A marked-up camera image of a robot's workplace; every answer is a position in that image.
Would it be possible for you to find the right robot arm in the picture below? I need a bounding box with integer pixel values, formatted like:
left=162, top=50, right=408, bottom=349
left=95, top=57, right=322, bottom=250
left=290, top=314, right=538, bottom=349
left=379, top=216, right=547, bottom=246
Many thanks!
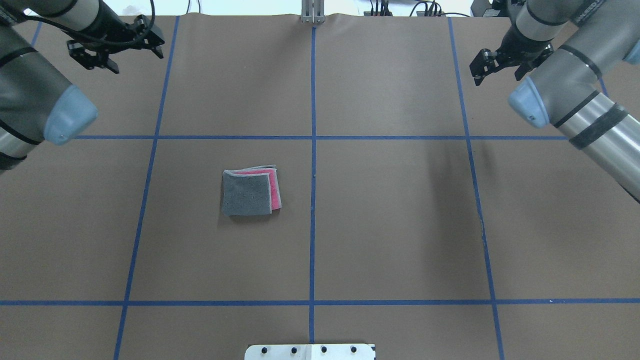
left=470, top=0, right=640, bottom=200

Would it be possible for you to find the pink towel with grey back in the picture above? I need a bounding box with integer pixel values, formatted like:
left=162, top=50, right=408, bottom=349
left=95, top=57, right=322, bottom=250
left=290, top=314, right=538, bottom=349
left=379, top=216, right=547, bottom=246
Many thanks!
left=221, top=164, right=282, bottom=217

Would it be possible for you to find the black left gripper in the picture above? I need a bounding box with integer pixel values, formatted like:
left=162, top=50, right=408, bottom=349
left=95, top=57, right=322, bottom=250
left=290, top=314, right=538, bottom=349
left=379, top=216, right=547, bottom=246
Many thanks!
left=67, top=5, right=166, bottom=75

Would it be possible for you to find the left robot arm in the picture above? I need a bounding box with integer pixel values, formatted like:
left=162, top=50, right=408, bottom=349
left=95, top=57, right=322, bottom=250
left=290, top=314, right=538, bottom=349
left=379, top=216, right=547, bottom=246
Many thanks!
left=0, top=0, right=165, bottom=173

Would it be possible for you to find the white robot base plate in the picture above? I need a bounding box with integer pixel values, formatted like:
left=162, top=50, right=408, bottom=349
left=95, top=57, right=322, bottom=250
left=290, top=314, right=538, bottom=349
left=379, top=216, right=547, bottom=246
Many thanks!
left=244, top=342, right=377, bottom=360

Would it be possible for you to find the aluminium frame post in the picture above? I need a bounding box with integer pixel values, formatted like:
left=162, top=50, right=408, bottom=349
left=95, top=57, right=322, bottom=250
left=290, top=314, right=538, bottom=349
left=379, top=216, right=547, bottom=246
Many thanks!
left=300, top=0, right=326, bottom=25

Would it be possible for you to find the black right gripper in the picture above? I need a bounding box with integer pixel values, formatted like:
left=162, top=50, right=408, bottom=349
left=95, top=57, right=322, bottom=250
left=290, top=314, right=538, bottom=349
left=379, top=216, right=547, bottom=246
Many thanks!
left=469, top=23, right=554, bottom=87

